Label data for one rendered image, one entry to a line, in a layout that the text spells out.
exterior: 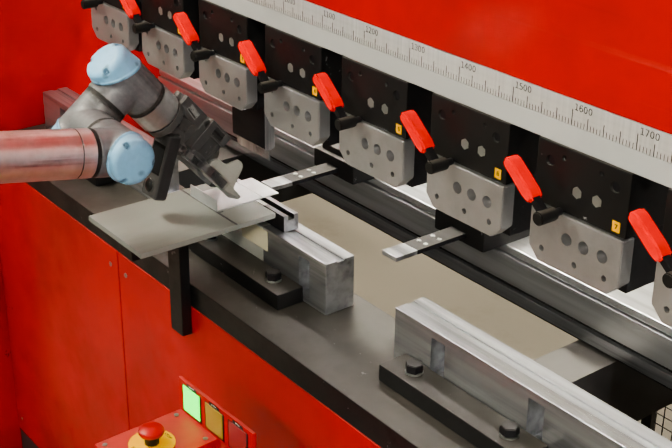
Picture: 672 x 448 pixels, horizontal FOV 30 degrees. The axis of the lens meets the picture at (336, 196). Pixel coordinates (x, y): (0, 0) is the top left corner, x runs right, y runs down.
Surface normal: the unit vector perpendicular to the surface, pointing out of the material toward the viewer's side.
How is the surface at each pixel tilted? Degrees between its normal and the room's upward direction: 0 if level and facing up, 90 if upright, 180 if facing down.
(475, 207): 90
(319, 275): 90
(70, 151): 66
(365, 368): 0
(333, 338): 0
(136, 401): 90
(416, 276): 0
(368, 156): 90
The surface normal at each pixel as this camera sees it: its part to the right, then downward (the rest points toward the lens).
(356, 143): -0.79, 0.24
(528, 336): 0.01, -0.91
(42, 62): 0.61, 0.33
